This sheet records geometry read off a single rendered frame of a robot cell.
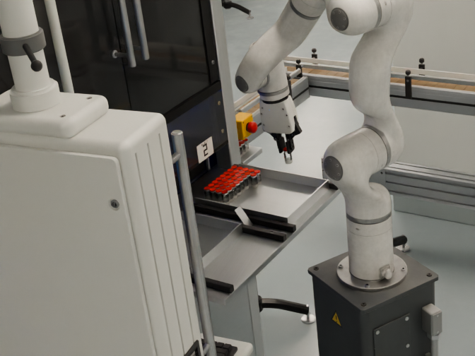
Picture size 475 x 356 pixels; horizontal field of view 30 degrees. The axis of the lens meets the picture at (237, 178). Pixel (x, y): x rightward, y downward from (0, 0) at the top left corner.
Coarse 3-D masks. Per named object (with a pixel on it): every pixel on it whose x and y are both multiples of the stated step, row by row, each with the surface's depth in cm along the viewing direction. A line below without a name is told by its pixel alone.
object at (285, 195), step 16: (272, 176) 292; (288, 176) 289; (304, 176) 285; (256, 192) 286; (272, 192) 284; (288, 192) 283; (304, 192) 282; (320, 192) 277; (224, 208) 275; (256, 208) 276; (272, 208) 275; (288, 208) 274; (304, 208) 270
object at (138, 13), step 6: (132, 0) 238; (138, 0) 237; (138, 6) 238; (138, 12) 239; (138, 18) 239; (138, 24) 240; (138, 30) 241; (144, 30) 242; (144, 36) 242; (144, 42) 243; (138, 48) 245; (144, 48) 243; (144, 54) 244
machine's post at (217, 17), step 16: (224, 32) 285; (224, 48) 286; (224, 64) 288; (224, 80) 289; (224, 96) 291; (224, 160) 302; (240, 160) 306; (256, 288) 329; (256, 304) 331; (256, 320) 333; (256, 336) 335; (256, 352) 337
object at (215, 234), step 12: (204, 216) 269; (204, 228) 268; (216, 228) 268; (228, 228) 265; (240, 228) 262; (204, 240) 262; (216, 240) 261; (228, 240) 257; (204, 252) 256; (216, 252) 253; (204, 264) 249
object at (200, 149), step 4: (208, 140) 286; (200, 144) 283; (208, 144) 287; (212, 144) 289; (200, 148) 284; (204, 148) 286; (208, 148) 287; (212, 148) 289; (200, 152) 284; (208, 152) 288; (212, 152) 290; (200, 156) 284; (208, 156) 288; (200, 160) 285
